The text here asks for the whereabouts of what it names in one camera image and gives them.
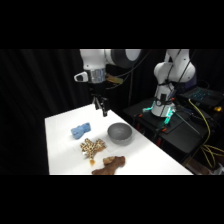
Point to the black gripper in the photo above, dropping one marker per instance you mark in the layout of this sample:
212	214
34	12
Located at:
97	88

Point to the brown plush deer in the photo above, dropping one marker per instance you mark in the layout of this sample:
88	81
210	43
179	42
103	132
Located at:
111	164

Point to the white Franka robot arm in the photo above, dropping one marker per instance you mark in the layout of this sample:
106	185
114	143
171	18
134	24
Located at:
94	60

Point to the grey bowl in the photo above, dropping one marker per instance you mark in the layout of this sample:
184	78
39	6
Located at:
119	133

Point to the blue plush toy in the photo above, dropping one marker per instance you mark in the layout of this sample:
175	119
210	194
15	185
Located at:
81	130

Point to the spotted plush giraffe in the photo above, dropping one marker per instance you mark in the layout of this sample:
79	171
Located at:
91	148

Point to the black curtain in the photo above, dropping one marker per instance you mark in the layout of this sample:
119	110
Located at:
36	100

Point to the black robot stand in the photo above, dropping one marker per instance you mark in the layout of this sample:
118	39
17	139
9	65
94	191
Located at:
180	133

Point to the black laptop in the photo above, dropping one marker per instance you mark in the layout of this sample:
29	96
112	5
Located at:
201	95

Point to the small yellow object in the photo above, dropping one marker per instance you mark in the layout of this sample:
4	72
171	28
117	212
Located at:
217	109

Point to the yellowish wrist camera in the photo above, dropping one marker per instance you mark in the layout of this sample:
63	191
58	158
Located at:
113	79

